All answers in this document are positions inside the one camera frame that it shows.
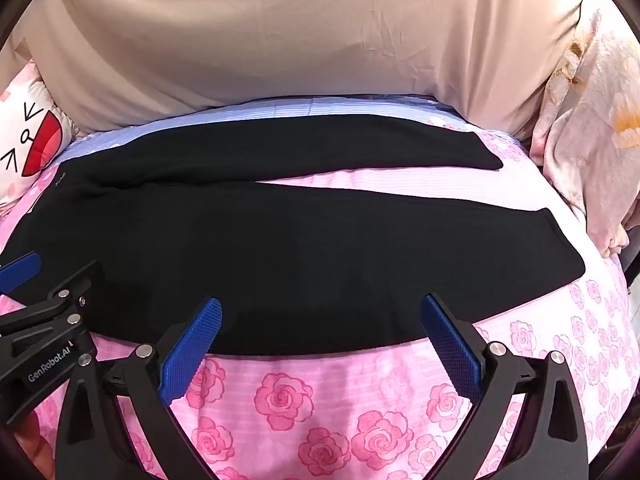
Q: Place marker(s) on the pink rose print bed sheet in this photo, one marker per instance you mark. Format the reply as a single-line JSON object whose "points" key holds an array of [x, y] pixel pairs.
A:
{"points": [[310, 410]]}

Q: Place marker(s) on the black pants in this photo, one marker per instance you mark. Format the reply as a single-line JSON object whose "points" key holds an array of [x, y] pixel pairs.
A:
{"points": [[300, 260]]}

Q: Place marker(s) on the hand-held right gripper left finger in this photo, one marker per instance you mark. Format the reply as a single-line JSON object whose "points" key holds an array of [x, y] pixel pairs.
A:
{"points": [[192, 350]]}

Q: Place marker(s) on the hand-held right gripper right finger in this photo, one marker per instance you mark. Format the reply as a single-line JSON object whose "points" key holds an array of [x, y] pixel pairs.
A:
{"points": [[450, 345]]}

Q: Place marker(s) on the beige cloth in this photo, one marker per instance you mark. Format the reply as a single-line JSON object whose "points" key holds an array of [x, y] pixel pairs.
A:
{"points": [[300, 35]]}

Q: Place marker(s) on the cartoon face pillow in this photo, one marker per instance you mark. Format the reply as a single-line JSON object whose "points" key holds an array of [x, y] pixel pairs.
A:
{"points": [[25, 120]]}

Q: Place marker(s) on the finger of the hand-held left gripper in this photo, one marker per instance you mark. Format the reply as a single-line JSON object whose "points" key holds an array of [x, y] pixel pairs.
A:
{"points": [[75, 285], [20, 267]]}

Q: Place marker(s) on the cream floral quilt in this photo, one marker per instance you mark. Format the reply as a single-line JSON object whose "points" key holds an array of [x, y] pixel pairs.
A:
{"points": [[590, 135]]}

